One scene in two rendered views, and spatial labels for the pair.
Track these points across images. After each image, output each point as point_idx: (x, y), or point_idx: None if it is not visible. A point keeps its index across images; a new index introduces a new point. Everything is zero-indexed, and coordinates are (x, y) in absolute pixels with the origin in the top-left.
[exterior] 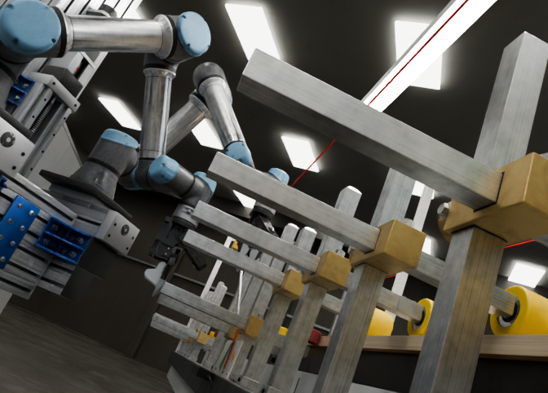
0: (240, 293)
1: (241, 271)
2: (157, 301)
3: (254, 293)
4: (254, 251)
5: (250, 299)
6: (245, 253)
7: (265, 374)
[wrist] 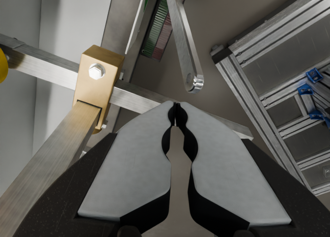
0: None
1: (194, 50)
2: (248, 128)
3: (44, 160)
4: (136, 187)
5: (57, 144)
6: (201, 154)
7: (0, 136)
